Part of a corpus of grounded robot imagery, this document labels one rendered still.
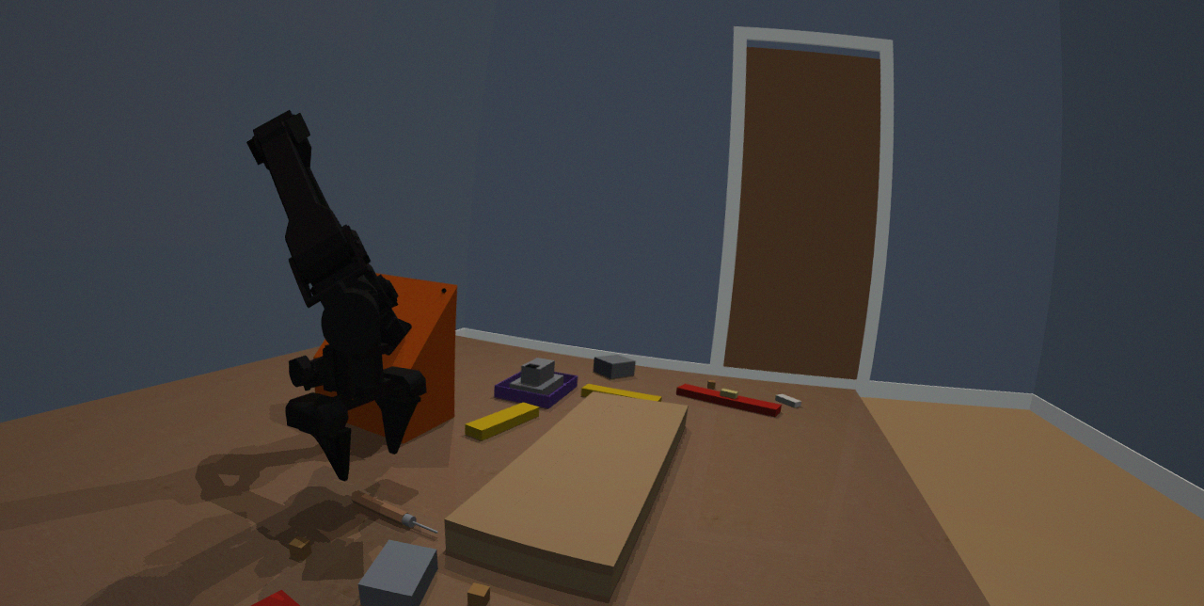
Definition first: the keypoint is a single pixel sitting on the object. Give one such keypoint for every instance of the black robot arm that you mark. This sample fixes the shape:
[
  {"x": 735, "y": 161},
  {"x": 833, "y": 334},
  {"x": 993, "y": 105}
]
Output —
[{"x": 358, "y": 303}]

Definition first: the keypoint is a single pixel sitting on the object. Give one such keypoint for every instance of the purple rectangular tray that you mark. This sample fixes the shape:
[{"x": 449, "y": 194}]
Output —
[{"x": 503, "y": 391}]

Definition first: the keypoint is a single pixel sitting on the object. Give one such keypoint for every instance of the yellow flat bar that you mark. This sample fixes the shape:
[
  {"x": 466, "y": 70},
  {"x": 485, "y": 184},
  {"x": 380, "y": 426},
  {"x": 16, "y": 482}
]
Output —
[
  {"x": 587, "y": 389},
  {"x": 496, "y": 423}
]

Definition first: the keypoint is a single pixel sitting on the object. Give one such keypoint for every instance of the red long flat bar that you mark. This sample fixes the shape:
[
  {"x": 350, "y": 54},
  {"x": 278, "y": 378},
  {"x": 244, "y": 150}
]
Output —
[
  {"x": 280, "y": 598},
  {"x": 729, "y": 398}
]

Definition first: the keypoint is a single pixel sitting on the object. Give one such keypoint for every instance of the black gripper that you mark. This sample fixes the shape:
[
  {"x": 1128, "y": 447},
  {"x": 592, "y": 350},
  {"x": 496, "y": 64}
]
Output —
[{"x": 360, "y": 377}]

